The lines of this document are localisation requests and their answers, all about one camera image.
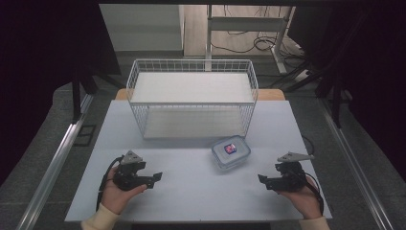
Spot black floor cables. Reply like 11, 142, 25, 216
210, 5, 307, 58

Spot white metal desk frame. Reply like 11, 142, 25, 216
205, 4, 297, 75

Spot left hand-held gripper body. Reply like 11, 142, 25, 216
112, 149, 148, 192

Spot person's right hand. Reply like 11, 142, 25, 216
277, 174, 324, 220

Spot aluminium rail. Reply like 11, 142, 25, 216
317, 97, 395, 230
15, 94, 94, 230

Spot clear plastic lidded food container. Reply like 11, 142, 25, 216
211, 134, 252, 171

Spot black stand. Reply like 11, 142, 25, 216
269, 60, 355, 129
70, 65, 126, 125

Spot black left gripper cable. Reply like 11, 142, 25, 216
95, 155, 124, 213

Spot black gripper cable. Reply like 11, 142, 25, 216
304, 172, 326, 216
95, 155, 124, 213

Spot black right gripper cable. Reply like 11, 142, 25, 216
304, 172, 326, 216

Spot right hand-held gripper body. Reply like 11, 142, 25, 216
274, 150, 316, 193

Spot black cable beside table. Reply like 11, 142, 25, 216
301, 134, 316, 156

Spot white wire shelf rack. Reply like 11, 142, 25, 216
125, 58, 259, 141

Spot person's left hand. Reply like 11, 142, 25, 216
101, 166, 148, 216

